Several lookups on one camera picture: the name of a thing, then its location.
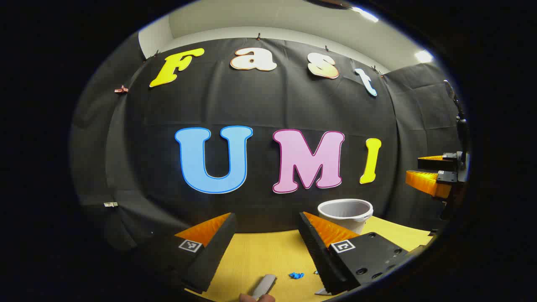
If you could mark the small white tag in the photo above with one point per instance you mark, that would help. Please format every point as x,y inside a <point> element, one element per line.
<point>111,204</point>

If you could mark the grey dustpan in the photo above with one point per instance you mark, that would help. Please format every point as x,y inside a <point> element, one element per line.
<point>322,292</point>

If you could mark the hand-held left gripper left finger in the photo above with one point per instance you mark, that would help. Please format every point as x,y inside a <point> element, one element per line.
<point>218,247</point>

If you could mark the red clip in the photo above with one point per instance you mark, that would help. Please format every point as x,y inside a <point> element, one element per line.
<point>121,89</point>

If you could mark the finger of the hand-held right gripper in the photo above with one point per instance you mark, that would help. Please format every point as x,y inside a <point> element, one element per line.
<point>436,161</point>
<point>426,182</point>

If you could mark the dark blue trash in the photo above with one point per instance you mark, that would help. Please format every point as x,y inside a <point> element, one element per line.
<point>296,275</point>

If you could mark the yellow wooden desktop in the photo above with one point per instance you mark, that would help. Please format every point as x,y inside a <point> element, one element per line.
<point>260,256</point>

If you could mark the black backdrop cloth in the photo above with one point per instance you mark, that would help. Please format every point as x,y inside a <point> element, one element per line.
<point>260,105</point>

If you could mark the ceiling light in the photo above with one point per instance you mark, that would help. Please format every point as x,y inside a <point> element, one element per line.
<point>365,14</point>
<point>423,56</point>

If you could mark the small grey broom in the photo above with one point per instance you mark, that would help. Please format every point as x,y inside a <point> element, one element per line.
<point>264,286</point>

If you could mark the white ribbed garbage bin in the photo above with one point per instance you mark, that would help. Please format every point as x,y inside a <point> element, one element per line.
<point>346,214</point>

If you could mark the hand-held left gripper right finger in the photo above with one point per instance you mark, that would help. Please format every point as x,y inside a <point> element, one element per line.
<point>319,251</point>

